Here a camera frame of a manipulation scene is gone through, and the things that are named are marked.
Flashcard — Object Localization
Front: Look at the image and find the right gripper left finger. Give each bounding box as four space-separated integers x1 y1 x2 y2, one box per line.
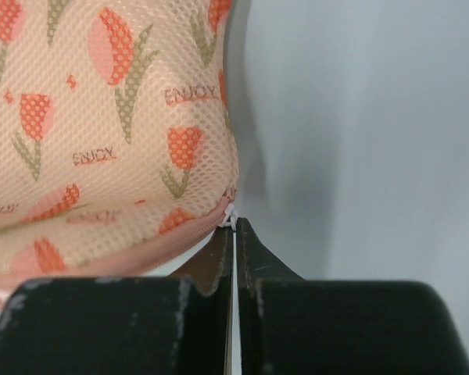
0 228 234 375

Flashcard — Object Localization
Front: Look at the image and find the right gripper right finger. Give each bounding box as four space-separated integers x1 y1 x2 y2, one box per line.
236 218 469 374

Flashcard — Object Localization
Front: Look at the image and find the pink tulip mesh laundry bag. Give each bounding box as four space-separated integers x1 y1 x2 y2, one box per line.
0 1 238 307

